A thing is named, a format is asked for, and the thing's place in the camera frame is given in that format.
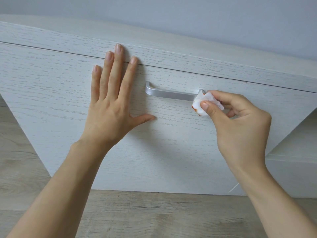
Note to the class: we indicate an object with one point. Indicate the low white wooden cabinet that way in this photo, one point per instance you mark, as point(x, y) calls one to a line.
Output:
point(198, 47)

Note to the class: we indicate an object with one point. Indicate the person's left hand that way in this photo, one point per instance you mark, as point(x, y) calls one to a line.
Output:
point(109, 116)

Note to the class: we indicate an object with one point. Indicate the white wipe pad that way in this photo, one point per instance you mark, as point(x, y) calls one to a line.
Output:
point(200, 97)

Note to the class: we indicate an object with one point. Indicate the person's right hand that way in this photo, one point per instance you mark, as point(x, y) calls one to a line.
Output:
point(245, 138)

